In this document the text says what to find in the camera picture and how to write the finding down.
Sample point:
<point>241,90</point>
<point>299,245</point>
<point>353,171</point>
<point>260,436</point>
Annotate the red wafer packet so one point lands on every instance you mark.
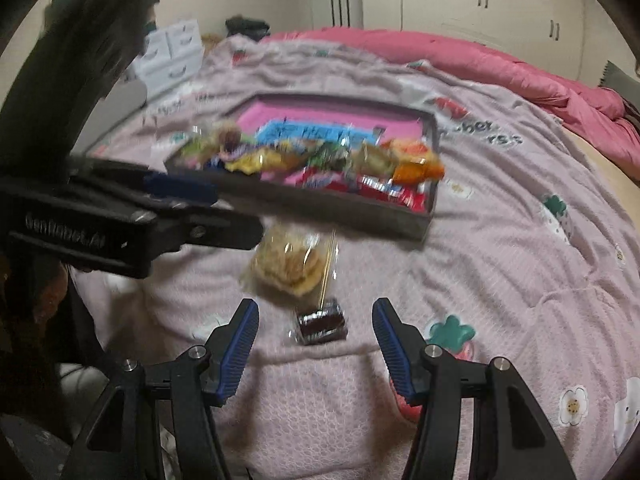
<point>390,191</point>

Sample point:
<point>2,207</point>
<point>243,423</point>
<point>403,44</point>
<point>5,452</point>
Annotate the brown plush toy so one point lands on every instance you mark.
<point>210,45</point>

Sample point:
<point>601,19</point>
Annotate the beige bed sheet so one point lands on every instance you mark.
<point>600,160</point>

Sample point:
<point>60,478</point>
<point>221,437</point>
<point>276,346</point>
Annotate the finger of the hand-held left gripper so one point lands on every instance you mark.
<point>182,188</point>
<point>225,232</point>

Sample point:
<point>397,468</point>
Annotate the pale green clear snack packet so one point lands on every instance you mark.
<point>372,157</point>

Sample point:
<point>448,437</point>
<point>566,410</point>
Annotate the white wardrobe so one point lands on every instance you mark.
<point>475,0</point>

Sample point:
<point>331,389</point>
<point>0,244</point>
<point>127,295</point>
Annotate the pink quilt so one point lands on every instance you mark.
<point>500,70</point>

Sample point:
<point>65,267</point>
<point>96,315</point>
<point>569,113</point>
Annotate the yellow snack packet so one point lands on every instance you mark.
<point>260,160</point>

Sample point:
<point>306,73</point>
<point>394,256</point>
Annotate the green and black snack packet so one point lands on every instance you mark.
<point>325,155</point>

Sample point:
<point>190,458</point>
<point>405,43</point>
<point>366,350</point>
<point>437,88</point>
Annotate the grey padded headboard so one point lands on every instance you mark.
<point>620,80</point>

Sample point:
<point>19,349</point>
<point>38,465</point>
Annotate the blue cookie packet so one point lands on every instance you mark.
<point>227,142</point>

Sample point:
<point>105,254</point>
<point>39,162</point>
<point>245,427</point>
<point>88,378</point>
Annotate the orange snack packet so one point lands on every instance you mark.
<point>415,162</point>

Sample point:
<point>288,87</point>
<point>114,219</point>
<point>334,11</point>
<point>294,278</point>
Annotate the clear cracker packet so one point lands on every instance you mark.
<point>290,265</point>

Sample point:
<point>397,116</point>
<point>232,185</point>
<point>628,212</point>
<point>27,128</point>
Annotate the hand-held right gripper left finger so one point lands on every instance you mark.
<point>240,350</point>

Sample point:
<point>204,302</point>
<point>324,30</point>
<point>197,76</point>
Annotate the white drawer unit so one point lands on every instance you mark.
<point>175,55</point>

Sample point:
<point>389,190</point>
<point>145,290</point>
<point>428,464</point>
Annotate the dark clothes pile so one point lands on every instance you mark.
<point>247,27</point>

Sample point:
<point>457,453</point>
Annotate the dark shallow cardboard box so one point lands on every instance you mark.
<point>340,210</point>

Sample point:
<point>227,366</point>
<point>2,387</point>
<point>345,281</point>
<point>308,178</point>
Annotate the dark striped pillow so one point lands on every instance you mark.
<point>632,117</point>

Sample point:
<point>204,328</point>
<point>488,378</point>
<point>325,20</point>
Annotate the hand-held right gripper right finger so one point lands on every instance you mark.
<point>395,355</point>

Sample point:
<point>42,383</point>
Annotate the dark brown small snack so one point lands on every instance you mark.
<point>320,325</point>

